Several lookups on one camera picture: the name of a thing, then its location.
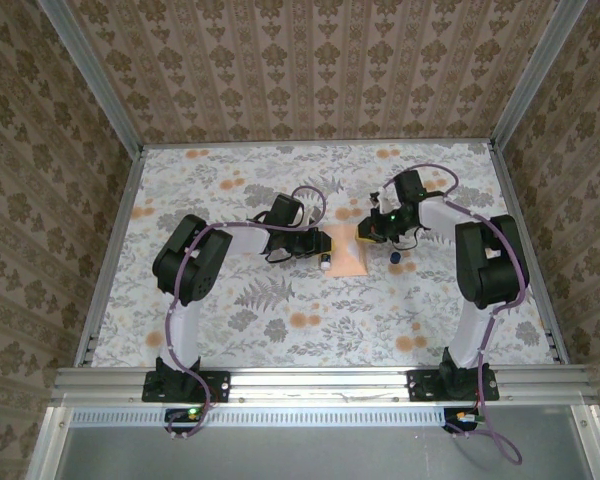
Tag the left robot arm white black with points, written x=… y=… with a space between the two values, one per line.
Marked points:
x=190 y=270

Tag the blue glue stick cap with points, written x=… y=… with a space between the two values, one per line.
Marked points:
x=395 y=257

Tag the grey metal panel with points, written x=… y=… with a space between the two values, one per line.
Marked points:
x=305 y=455

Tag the aluminium frame post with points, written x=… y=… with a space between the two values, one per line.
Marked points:
x=532 y=75
x=95 y=75

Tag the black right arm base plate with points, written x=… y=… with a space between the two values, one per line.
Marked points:
x=420 y=387

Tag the blue glue stick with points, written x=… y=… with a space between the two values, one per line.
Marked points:
x=326 y=261

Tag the aluminium table side rail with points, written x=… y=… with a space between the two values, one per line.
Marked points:
x=129 y=190
x=509 y=190

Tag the peach paper envelope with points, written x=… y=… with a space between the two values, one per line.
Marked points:
x=350 y=262

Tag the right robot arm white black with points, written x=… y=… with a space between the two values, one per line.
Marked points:
x=485 y=260

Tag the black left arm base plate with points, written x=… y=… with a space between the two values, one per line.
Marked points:
x=220 y=385

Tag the short aluminium table edge rail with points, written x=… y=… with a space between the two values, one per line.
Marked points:
x=330 y=143

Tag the long aluminium base rail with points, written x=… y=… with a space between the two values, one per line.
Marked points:
x=320 y=385

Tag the floral patterned table cover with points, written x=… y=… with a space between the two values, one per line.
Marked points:
x=330 y=320

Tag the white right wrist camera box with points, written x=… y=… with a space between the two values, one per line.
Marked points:
x=378 y=202

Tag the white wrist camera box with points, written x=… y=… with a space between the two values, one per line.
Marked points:
x=378 y=202
x=306 y=220

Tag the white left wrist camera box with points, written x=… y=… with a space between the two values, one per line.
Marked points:
x=306 y=220

